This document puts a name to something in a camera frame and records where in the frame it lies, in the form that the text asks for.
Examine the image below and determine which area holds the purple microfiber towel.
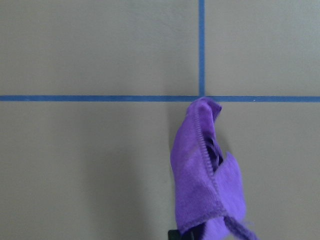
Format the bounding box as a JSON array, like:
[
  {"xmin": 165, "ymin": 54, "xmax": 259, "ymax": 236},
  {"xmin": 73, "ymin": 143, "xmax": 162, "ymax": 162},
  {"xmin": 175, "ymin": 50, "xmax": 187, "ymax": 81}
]
[{"xmin": 170, "ymin": 97, "xmax": 257, "ymax": 240}]

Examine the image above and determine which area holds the blue tape strip crosswise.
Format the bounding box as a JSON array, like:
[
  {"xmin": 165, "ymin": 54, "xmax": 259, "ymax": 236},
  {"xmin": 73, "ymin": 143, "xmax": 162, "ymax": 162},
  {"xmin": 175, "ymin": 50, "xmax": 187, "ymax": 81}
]
[{"xmin": 0, "ymin": 95, "xmax": 320, "ymax": 103}]

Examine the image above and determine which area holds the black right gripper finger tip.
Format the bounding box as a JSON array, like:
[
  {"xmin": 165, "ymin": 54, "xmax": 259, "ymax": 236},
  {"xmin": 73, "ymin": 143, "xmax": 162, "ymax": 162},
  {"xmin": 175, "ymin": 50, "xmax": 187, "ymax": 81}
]
[{"xmin": 167, "ymin": 229, "xmax": 195, "ymax": 240}]

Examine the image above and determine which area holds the blue tape strip lengthwise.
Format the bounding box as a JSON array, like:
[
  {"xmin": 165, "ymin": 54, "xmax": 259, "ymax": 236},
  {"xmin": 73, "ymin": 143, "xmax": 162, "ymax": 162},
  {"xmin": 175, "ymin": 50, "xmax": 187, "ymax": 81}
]
[{"xmin": 198, "ymin": 0, "xmax": 205, "ymax": 97}]

